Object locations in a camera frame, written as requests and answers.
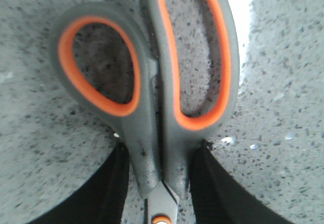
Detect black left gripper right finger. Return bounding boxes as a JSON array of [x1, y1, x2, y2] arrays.
[[190, 140, 291, 223]]

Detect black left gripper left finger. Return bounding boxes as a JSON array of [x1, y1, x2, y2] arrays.
[[30, 143, 130, 223]]

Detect grey orange handled scissors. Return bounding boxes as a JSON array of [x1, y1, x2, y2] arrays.
[[50, 0, 239, 223]]

